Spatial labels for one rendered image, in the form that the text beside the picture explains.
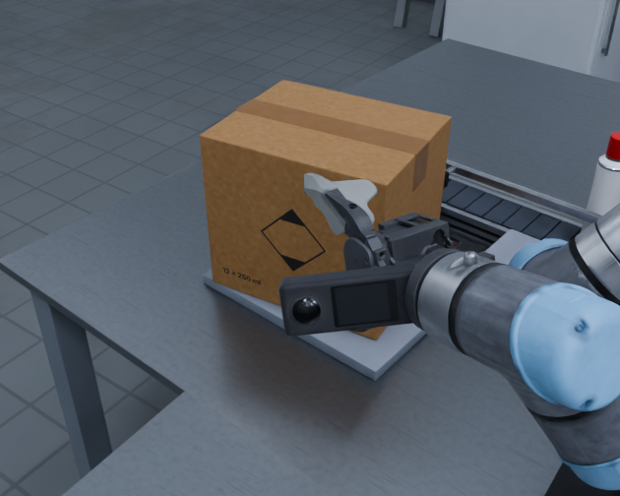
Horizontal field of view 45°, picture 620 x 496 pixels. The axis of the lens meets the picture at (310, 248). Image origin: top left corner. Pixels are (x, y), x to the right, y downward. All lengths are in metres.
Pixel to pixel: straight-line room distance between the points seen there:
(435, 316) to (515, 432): 0.52
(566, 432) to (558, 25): 3.19
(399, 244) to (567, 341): 0.21
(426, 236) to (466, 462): 0.43
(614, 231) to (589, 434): 0.17
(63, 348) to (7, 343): 1.09
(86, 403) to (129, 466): 0.60
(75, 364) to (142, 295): 0.30
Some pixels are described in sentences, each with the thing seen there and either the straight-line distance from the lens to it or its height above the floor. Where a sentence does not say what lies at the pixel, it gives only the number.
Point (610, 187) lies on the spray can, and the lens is 1.29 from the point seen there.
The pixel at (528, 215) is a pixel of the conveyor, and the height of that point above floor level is 0.88.
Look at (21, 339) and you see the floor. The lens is 2.59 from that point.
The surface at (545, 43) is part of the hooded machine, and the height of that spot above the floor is 0.41.
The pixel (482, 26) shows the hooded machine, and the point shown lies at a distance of 3.83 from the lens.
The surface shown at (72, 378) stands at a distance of 1.56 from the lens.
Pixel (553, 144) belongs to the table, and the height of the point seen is 0.83.
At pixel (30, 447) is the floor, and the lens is 2.25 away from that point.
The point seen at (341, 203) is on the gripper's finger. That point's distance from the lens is 0.68.
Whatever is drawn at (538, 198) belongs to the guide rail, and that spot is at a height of 0.96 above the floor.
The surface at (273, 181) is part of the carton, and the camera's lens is 1.08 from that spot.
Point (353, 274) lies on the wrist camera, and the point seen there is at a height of 1.24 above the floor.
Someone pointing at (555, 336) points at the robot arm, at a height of 1.30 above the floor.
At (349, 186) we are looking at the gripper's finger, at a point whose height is 1.25.
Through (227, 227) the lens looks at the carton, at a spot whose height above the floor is 0.97.
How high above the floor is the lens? 1.61
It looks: 35 degrees down
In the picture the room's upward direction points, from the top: straight up
